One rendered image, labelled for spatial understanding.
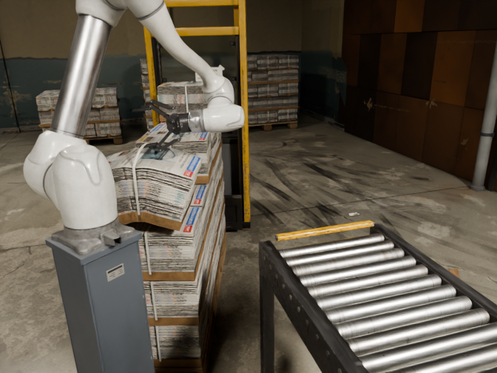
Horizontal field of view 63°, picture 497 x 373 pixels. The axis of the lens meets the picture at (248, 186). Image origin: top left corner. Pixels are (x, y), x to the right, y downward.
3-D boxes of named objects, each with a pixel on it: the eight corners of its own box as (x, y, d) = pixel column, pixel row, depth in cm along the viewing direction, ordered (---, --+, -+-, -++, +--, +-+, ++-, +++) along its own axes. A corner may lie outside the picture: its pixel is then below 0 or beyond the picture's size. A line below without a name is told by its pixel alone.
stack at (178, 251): (123, 392, 192) (97, 233, 164) (172, 264, 302) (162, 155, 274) (205, 392, 191) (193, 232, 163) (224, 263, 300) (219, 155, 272)
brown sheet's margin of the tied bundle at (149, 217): (139, 220, 157) (141, 211, 156) (157, 192, 184) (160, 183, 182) (180, 232, 158) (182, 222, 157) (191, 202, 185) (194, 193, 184)
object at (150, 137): (134, 143, 210) (134, 142, 209) (147, 132, 237) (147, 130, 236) (205, 142, 210) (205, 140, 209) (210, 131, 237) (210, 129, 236)
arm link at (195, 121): (204, 134, 155) (189, 136, 156) (207, 129, 164) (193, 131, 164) (201, 110, 152) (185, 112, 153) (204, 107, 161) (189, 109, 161)
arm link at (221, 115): (206, 140, 159) (208, 118, 167) (246, 135, 158) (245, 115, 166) (201, 118, 151) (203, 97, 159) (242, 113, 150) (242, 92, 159)
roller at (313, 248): (274, 263, 156) (272, 251, 157) (381, 245, 168) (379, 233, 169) (278, 263, 151) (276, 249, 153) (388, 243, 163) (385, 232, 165)
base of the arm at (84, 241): (89, 260, 109) (86, 242, 108) (49, 238, 123) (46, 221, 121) (145, 236, 123) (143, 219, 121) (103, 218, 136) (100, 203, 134)
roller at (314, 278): (299, 284, 133) (296, 294, 136) (421, 261, 145) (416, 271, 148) (293, 273, 137) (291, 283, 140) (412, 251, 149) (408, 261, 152)
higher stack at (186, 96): (172, 264, 301) (154, 86, 257) (180, 245, 329) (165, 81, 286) (224, 264, 300) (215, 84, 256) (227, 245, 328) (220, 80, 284)
